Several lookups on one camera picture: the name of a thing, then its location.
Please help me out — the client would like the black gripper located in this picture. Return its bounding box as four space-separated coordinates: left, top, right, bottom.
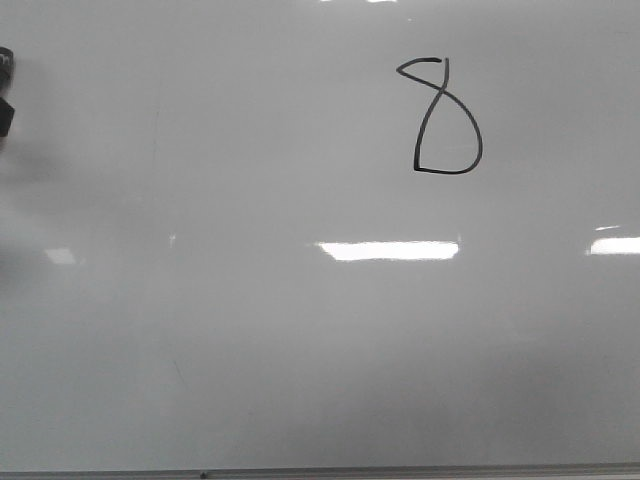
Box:
0 47 15 90

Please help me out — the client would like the white whiteboard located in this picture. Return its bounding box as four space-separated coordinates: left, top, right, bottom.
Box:
1 1 639 471

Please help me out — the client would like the aluminium whiteboard frame rail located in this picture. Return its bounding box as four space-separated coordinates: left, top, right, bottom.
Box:
1 462 639 479

